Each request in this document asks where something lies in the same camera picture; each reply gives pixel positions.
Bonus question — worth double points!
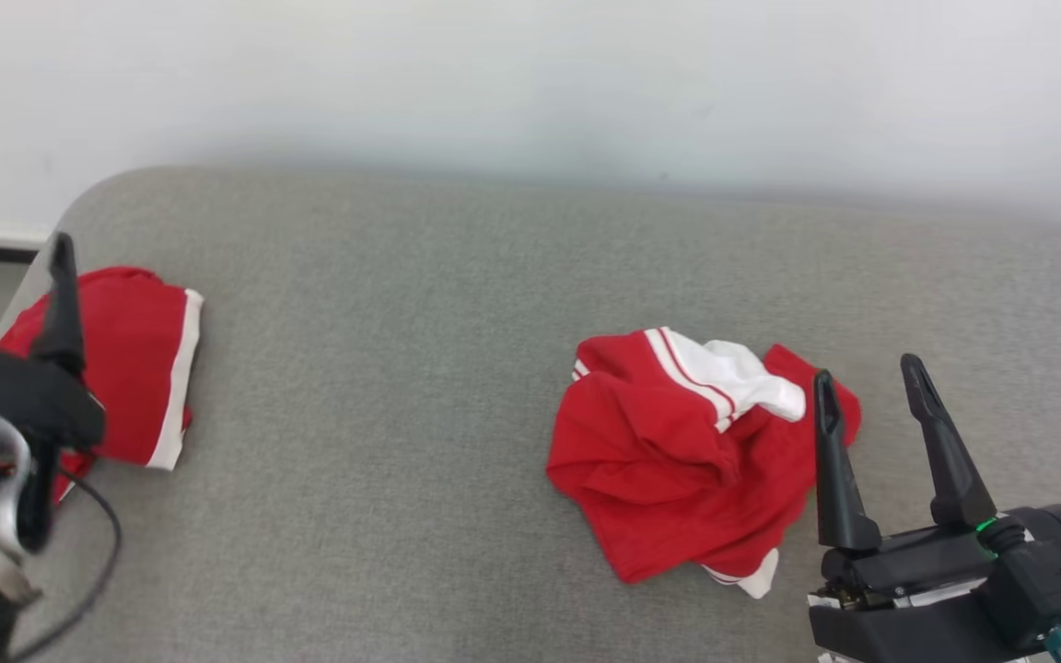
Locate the red shorts with white trim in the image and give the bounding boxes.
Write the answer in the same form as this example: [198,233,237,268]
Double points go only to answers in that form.
[0,267,204,503]

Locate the red jersey with white sleeves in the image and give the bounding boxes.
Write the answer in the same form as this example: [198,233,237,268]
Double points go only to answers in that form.
[544,327,863,599]

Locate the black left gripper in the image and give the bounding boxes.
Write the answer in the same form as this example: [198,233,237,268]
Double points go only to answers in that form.
[0,232,108,452]

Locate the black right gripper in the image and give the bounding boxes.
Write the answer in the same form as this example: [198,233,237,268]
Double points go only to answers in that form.
[807,353,1047,663]

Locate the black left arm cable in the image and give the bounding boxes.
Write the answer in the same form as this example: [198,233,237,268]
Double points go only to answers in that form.
[10,468,122,660]

